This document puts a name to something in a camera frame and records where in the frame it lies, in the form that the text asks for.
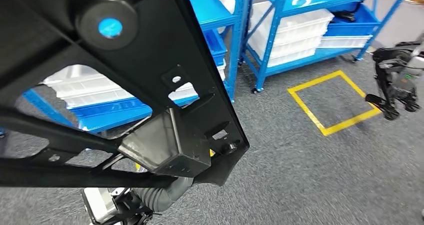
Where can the blue plastic crate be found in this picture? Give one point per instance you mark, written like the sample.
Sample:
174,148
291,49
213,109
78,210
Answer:
109,112
215,46
351,29

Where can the black item in crate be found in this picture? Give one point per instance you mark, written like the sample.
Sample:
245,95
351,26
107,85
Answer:
346,14

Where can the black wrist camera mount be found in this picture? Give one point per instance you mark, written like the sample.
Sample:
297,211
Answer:
136,210

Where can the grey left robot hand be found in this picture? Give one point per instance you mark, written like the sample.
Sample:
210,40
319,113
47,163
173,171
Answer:
182,188

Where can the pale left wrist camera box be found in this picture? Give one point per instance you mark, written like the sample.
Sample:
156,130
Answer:
99,205

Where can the black mobile robot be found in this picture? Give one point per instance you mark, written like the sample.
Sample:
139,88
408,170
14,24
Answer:
394,84

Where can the black plastic panel part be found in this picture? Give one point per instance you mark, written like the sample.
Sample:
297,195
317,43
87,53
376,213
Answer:
132,68

